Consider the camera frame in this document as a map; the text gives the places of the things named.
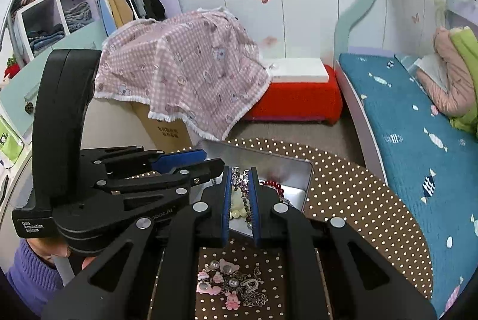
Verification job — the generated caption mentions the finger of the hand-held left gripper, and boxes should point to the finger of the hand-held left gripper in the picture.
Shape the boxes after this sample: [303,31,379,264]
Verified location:
[91,158,226,212]
[79,145,207,179]

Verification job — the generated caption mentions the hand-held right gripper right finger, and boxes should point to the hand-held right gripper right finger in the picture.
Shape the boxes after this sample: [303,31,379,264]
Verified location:
[249,166,437,320]

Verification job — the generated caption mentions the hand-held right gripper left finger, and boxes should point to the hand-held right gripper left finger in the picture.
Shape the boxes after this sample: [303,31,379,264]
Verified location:
[41,165,233,320]

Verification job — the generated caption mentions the white bead bracelet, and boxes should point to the white bead bracelet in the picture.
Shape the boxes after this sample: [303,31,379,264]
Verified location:
[229,189,249,221]

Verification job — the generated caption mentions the red bead bracelet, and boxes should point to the red bead bracelet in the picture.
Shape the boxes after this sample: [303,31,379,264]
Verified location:
[260,180,285,196]

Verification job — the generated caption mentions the silver chain necklace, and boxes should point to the silver chain necklace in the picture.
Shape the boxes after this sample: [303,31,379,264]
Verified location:
[231,166,252,227]

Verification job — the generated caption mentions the grey metal tin box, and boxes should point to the grey metal tin box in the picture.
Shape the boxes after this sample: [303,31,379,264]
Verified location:
[192,139,313,242]

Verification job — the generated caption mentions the pile of bracelets and charms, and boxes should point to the pile of bracelets and charms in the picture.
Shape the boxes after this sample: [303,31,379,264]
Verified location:
[196,258,269,310]

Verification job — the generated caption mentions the person's left forearm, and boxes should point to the person's left forearm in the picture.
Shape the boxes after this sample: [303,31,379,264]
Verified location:
[7,240,66,317]

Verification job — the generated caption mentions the person's left hand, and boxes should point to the person's left hand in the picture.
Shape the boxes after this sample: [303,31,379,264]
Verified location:
[30,238,98,271]

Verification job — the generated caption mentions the cardboard box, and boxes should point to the cardboard box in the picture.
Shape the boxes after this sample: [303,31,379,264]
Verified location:
[131,101,195,153]

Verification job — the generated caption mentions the teal drawer cabinet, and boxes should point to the teal drawer cabinet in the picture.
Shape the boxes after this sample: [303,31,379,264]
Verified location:
[0,21,109,141]

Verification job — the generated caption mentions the red and green plush toy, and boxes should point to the red and green plush toy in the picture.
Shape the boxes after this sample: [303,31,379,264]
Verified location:
[4,57,19,82]

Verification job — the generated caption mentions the folded jeans stack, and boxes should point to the folded jeans stack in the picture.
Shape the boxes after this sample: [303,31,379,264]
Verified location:
[26,23,66,52]

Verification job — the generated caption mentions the green and white bag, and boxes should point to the green and white bag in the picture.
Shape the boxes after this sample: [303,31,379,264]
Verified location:
[0,116,25,167]

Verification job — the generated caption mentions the folded grey clothes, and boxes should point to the folded grey clothes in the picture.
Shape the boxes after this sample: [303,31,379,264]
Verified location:
[63,2,92,31]

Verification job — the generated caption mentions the pink checked cloth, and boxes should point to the pink checked cloth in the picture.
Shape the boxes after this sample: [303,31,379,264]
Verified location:
[93,7,272,141]

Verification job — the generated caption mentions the round polka dot table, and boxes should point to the round polka dot table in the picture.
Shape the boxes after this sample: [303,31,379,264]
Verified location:
[142,137,434,320]

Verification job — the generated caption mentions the red stool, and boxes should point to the red stool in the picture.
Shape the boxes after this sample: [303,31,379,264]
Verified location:
[243,64,343,127]

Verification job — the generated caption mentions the white flat box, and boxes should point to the white flat box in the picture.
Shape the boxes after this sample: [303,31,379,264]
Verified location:
[263,58,329,84]

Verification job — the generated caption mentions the white pillow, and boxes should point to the white pillow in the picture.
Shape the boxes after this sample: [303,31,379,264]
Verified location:
[416,53,454,93]

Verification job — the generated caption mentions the pink quilt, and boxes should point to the pink quilt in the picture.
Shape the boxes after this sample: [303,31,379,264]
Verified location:
[416,27,478,117]

